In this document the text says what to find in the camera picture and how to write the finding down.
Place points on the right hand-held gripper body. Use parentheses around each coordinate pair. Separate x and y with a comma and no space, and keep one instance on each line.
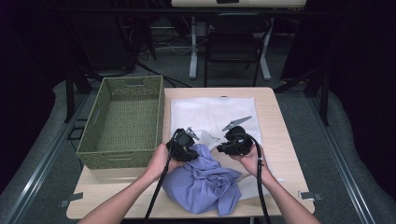
(238,141)

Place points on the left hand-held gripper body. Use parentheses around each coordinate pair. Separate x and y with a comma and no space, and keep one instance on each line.
(180,146)

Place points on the purple shirt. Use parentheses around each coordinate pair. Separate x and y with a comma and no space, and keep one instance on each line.
(199,183)

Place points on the white mesh laundry bag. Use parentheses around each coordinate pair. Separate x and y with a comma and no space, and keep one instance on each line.
(211,113)

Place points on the green woven basket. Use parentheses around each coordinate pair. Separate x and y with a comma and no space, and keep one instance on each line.
(124,124)

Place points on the person's right hand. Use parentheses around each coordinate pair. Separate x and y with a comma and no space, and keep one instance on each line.
(252,163)

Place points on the person's left hand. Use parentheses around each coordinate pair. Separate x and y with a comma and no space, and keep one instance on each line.
(160,163)

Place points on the black metal stand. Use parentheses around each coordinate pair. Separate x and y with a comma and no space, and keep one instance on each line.
(325,99)
(70,93)

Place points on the black chair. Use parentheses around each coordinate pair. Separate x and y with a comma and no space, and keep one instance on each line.
(232,43)

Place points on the white-legged desk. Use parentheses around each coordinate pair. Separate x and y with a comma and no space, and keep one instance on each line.
(193,46)

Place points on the black device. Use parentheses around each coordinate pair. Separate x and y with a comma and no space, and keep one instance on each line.
(227,1)

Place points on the grey metal table bracket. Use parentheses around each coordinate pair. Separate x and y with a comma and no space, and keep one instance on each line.
(309,196)
(71,199)

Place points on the grey metal floor rail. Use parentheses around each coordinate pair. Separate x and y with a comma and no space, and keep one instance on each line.
(342,161)
(37,168)

